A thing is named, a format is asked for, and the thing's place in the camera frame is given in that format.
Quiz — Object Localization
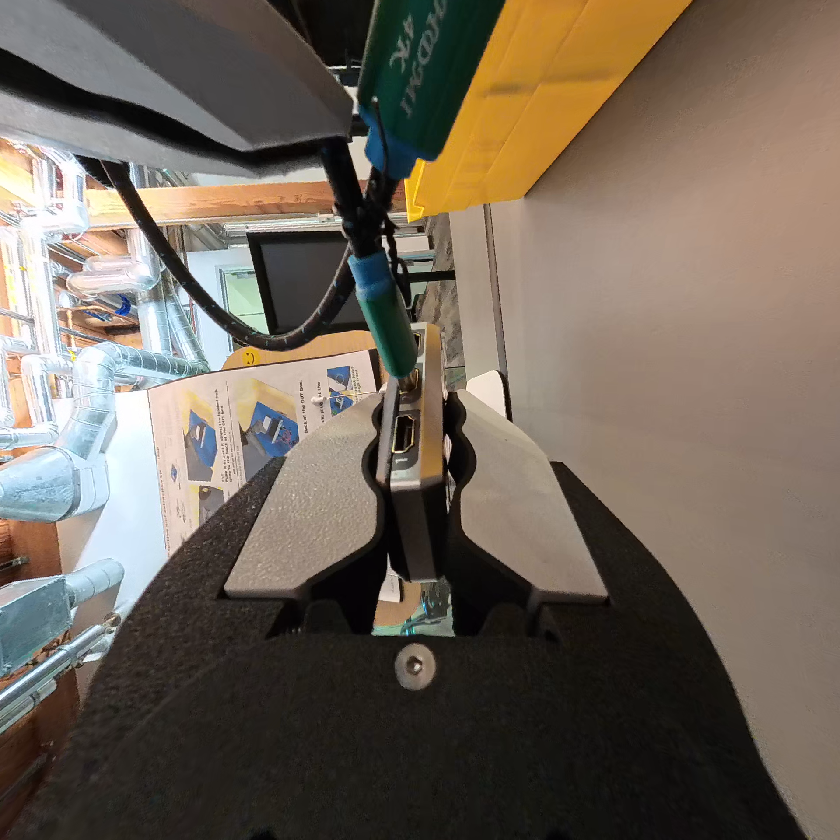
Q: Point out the white stand base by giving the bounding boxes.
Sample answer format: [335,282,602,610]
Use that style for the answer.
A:
[467,369,514,424]

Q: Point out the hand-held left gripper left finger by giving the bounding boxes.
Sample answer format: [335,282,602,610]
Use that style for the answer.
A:
[223,397,388,601]

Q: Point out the wooden beam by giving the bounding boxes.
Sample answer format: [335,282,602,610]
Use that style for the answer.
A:
[84,178,409,229]

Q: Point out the grey multi-port hub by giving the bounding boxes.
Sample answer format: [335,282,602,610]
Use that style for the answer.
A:
[375,322,454,584]

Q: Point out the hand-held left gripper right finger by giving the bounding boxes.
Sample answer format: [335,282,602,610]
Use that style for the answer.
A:
[449,388,610,606]

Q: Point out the silver ventilation ducts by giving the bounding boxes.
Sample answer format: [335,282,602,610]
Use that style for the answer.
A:
[0,147,212,729]

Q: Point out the yellow plastic bin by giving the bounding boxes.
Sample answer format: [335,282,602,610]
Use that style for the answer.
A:
[403,0,694,224]

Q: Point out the black monitor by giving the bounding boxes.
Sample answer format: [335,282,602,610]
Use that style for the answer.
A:
[245,230,371,337]

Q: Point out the printed instruction sheet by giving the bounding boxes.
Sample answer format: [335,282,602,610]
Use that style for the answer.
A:
[147,350,387,560]

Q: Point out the black braided cable green plugs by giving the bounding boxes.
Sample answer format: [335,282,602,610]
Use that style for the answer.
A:
[98,0,508,380]

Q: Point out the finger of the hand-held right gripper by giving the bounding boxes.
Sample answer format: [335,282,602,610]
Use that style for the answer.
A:
[0,88,330,178]
[0,0,357,153]

